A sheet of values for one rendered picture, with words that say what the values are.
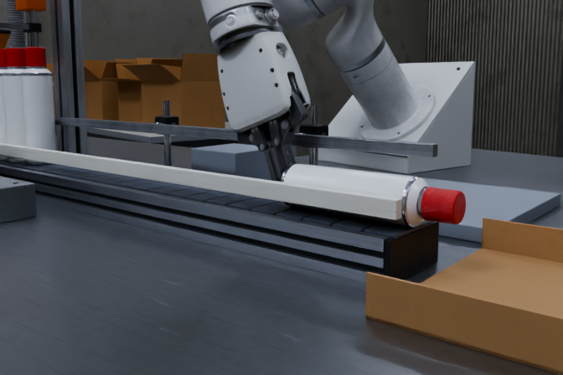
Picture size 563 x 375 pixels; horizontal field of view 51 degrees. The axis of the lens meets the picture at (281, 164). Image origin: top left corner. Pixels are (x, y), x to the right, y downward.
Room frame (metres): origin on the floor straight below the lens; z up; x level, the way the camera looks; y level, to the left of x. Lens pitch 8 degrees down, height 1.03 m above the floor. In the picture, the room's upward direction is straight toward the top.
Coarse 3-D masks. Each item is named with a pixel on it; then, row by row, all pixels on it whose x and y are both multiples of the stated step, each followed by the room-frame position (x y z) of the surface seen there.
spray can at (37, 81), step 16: (32, 48) 1.04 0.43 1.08; (32, 64) 1.04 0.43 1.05; (32, 80) 1.04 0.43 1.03; (48, 80) 1.05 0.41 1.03; (32, 96) 1.04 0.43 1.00; (48, 96) 1.05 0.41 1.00; (32, 112) 1.04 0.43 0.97; (48, 112) 1.05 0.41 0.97; (32, 128) 1.04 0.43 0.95; (48, 128) 1.05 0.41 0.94; (32, 144) 1.04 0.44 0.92; (48, 144) 1.04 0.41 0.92; (32, 160) 1.04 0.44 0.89
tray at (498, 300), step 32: (512, 224) 0.65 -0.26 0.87; (480, 256) 0.64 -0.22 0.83; (512, 256) 0.64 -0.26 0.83; (544, 256) 0.63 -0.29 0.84; (384, 288) 0.47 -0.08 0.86; (416, 288) 0.45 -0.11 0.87; (448, 288) 0.54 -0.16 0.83; (480, 288) 0.54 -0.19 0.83; (512, 288) 0.54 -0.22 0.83; (544, 288) 0.54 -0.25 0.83; (384, 320) 0.47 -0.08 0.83; (416, 320) 0.45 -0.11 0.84; (448, 320) 0.43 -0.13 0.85; (480, 320) 0.42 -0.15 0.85; (512, 320) 0.40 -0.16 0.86; (544, 320) 0.39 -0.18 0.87; (512, 352) 0.40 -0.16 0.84; (544, 352) 0.39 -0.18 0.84
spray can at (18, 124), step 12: (12, 48) 1.07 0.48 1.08; (12, 60) 1.07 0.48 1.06; (24, 60) 1.08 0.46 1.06; (12, 72) 1.06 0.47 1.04; (12, 84) 1.06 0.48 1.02; (12, 96) 1.06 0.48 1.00; (12, 108) 1.06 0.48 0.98; (12, 120) 1.06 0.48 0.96; (12, 132) 1.06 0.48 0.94; (12, 144) 1.06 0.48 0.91; (24, 144) 1.07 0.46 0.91
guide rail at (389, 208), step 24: (0, 144) 1.06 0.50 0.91; (96, 168) 0.87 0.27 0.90; (120, 168) 0.83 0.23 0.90; (144, 168) 0.80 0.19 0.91; (168, 168) 0.77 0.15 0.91; (240, 192) 0.69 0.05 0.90; (264, 192) 0.66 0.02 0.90; (288, 192) 0.64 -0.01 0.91; (312, 192) 0.62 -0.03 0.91; (336, 192) 0.60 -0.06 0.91; (384, 216) 0.56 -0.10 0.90
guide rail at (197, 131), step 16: (112, 128) 0.97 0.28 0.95; (128, 128) 0.94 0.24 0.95; (144, 128) 0.92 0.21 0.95; (160, 128) 0.89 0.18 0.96; (176, 128) 0.87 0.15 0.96; (192, 128) 0.85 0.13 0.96; (208, 128) 0.83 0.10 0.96; (224, 128) 0.82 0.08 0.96; (304, 144) 0.72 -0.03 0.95; (320, 144) 0.71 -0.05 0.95; (336, 144) 0.69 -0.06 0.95; (352, 144) 0.68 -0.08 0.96; (368, 144) 0.66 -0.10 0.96; (384, 144) 0.65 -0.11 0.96; (400, 144) 0.64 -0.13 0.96; (416, 144) 0.63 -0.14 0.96; (432, 144) 0.62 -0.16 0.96
